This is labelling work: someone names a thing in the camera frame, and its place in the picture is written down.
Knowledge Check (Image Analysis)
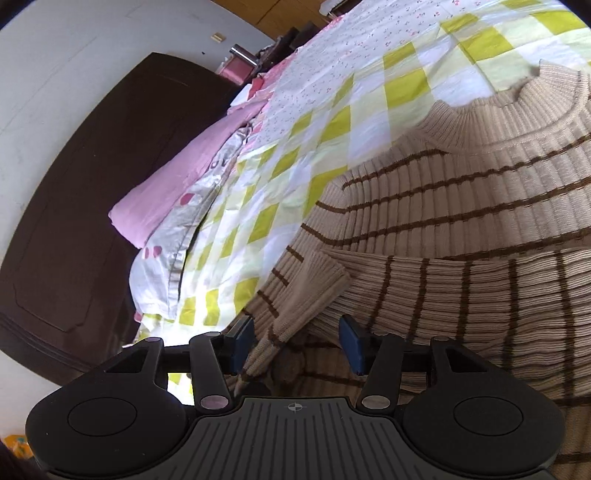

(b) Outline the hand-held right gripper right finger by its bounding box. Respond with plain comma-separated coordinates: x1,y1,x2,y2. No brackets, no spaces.
338,315,500,411

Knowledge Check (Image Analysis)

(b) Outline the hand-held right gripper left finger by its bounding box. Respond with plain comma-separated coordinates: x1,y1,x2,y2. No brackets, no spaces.
99,316,256,414

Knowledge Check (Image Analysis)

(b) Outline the beige brown striped sweater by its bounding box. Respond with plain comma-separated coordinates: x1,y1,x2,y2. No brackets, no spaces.
226,60,591,480

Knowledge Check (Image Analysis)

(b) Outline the grey white printed pillow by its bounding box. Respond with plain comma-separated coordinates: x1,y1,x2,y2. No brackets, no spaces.
129,122,256,324

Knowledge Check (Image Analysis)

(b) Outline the pink pillow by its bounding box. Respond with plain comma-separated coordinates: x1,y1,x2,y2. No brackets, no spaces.
109,99,269,250

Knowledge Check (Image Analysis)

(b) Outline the dark wooden headboard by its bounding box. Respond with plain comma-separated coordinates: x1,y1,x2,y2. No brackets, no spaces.
0,52,245,386

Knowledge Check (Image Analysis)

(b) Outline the yellow white checked bed sheet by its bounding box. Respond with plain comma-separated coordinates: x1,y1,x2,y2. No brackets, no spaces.
122,0,591,407

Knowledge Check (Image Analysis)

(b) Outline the pink floral bed cover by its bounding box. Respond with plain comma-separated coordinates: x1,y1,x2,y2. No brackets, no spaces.
228,13,352,114

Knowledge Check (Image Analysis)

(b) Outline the pink box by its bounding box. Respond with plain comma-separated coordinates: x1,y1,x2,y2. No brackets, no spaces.
217,58,253,87

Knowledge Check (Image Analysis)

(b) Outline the metal thermos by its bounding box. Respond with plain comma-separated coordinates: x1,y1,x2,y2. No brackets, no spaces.
229,44,260,68

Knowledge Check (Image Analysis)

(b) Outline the dark nightstand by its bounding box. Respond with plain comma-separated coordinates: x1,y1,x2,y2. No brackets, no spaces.
257,24,325,64

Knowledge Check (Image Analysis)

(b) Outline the wooden wardrobe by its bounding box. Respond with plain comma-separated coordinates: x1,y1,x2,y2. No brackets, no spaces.
212,0,333,37

